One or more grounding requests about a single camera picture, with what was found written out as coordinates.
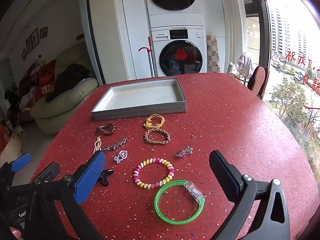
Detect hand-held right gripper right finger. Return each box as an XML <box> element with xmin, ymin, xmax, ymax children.
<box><xmin>209</xmin><ymin>150</ymin><xmax>291</xmax><ymax>240</ymax></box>

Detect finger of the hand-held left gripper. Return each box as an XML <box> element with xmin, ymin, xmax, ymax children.
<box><xmin>0</xmin><ymin>153</ymin><xmax>32</xmax><ymax>179</ymax></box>
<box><xmin>32</xmin><ymin>162</ymin><xmax>61</xmax><ymax>183</ymax></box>

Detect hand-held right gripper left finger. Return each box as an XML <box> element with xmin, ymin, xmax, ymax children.
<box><xmin>25</xmin><ymin>151</ymin><xmax>106</xmax><ymax>240</ymax></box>

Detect black claw hair clip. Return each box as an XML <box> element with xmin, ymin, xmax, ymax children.
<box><xmin>98</xmin><ymin>169</ymin><xmax>114</xmax><ymax>187</ymax></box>

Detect silver bunny hair clip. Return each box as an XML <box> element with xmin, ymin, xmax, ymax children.
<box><xmin>93</xmin><ymin>136</ymin><xmax>103</xmax><ymax>155</ymax></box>

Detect green plastic bracelet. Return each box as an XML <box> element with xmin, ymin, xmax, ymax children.
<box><xmin>154</xmin><ymin>179</ymin><xmax>206</xmax><ymax>224</ymax></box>

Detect silver star hair clip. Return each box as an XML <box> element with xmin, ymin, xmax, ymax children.
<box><xmin>103</xmin><ymin>137</ymin><xmax>128</xmax><ymax>154</ymax></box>

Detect pink yellow spiral hair tie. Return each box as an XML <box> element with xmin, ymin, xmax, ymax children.
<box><xmin>133</xmin><ymin>157</ymin><xmax>174</xmax><ymax>190</ymax></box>

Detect brown spiral hair tie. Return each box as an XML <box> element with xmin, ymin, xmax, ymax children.
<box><xmin>96</xmin><ymin>122</ymin><xmax>116</xmax><ymax>137</ymax></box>

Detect brown braided hair tie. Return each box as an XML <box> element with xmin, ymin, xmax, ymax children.
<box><xmin>143</xmin><ymin>128</ymin><xmax>171</xmax><ymax>146</ymax></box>

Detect grey jewelry tray box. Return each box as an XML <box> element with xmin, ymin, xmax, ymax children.
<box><xmin>91</xmin><ymin>77</ymin><xmax>187</xmax><ymax>122</ymax></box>

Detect person's left hand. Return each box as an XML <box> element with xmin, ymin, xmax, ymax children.
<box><xmin>9</xmin><ymin>226</ymin><xmax>22</xmax><ymax>240</ymax></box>

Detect rhinestone heart hair clip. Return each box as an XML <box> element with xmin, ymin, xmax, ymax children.
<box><xmin>113</xmin><ymin>150</ymin><xmax>129</xmax><ymax>164</ymax></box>

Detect cream leather sofa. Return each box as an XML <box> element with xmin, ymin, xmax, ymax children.
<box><xmin>29</xmin><ymin>44</ymin><xmax>100</xmax><ymax>135</ymax></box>

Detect red printed blanket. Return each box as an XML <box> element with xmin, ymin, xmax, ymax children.
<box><xmin>19</xmin><ymin>59</ymin><xmax>57</xmax><ymax>112</ymax></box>

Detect dark clothes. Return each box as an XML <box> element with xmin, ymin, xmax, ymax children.
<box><xmin>44</xmin><ymin>63</ymin><xmax>91</xmax><ymax>102</ymax></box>

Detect orange chair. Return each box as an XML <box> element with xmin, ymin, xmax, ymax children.
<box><xmin>247</xmin><ymin>66</ymin><xmax>270</xmax><ymax>100</ymax></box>

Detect white fluffy cloth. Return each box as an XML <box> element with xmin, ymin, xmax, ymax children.
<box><xmin>236</xmin><ymin>52</ymin><xmax>255</xmax><ymax>79</ymax></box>

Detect checkered board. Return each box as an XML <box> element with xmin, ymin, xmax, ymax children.
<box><xmin>206</xmin><ymin>35</ymin><xmax>221</xmax><ymax>74</ymax></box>

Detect white washing machine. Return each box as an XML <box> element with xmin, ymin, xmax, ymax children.
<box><xmin>150</xmin><ymin>26</ymin><xmax>208</xmax><ymax>77</ymax></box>

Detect white tall cabinet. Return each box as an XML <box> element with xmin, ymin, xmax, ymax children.
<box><xmin>87</xmin><ymin>0</ymin><xmax>152</xmax><ymax>85</ymax></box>

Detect white curtain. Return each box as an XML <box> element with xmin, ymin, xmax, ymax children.
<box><xmin>218</xmin><ymin>0</ymin><xmax>247</xmax><ymax>67</ymax></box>

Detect white tumble dryer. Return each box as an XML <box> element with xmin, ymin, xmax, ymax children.
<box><xmin>142</xmin><ymin>0</ymin><xmax>205</xmax><ymax>28</ymax></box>

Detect large dark picture frame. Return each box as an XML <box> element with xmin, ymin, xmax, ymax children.
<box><xmin>26</xmin><ymin>28</ymin><xmax>39</xmax><ymax>50</ymax></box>

